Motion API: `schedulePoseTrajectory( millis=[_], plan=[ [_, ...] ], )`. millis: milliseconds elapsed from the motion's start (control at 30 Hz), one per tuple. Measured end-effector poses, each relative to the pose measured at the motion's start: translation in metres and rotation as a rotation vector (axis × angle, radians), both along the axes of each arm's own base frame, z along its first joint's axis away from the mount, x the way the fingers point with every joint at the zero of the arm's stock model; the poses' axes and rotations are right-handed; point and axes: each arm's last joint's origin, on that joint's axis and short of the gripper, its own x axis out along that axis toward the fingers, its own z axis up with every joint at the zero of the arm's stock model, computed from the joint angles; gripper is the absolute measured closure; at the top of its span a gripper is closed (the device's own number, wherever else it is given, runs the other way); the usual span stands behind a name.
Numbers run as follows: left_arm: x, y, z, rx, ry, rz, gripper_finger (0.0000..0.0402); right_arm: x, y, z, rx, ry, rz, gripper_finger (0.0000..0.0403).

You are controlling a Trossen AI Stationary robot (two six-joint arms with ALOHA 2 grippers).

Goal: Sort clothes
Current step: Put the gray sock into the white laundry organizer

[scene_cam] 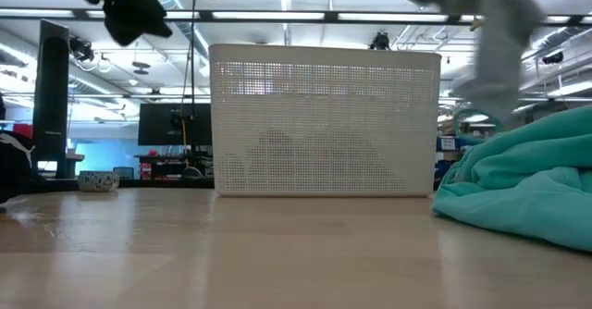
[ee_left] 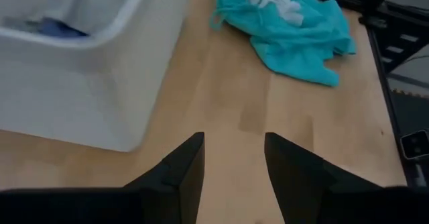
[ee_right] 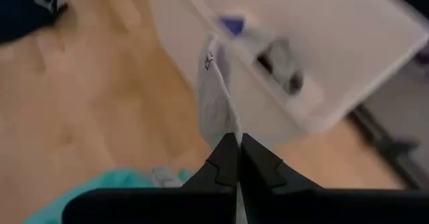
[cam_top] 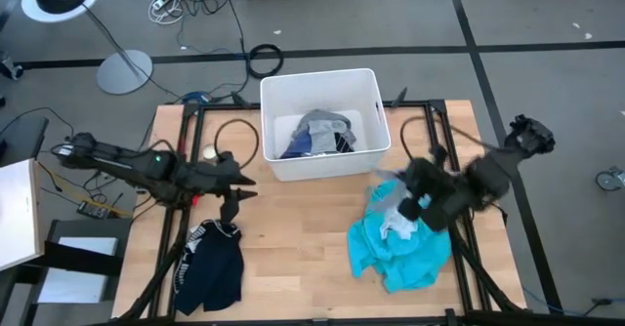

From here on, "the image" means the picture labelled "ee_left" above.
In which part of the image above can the blue cloth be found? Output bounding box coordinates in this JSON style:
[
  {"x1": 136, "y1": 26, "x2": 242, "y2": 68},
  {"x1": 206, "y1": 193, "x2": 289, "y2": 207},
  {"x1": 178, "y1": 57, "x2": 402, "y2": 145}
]
[{"x1": 36, "y1": 17, "x2": 90, "y2": 39}]

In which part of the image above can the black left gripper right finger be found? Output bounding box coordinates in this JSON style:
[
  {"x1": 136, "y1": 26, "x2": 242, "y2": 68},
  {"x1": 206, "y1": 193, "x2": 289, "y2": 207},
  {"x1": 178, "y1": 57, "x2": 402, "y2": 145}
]
[{"x1": 263, "y1": 131, "x2": 385, "y2": 224}]

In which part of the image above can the black aluminium table frame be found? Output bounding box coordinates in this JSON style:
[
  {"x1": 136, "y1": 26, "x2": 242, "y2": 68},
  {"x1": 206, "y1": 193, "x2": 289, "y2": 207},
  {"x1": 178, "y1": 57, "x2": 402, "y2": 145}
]
[{"x1": 298, "y1": 0, "x2": 429, "y2": 188}]

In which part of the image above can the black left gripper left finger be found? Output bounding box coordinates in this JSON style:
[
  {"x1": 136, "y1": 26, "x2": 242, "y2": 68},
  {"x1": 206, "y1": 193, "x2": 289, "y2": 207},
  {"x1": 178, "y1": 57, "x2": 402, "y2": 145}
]
[{"x1": 124, "y1": 131, "x2": 206, "y2": 224}]

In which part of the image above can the white plastic bin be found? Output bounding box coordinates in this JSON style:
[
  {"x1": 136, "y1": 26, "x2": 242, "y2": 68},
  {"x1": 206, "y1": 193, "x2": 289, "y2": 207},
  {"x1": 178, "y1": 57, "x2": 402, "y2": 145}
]
[{"x1": 0, "y1": 0, "x2": 192, "y2": 153}]

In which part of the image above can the turquoise shirt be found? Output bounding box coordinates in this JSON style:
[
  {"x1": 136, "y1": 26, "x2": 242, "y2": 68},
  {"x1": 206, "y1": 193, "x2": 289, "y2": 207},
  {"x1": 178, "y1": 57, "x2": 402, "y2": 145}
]
[{"x1": 210, "y1": 0, "x2": 357, "y2": 87}]

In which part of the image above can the small grey camera box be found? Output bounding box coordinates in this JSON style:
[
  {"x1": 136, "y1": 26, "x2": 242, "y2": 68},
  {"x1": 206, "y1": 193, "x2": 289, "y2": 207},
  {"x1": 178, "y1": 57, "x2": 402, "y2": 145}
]
[{"x1": 400, "y1": 129, "x2": 429, "y2": 160}]

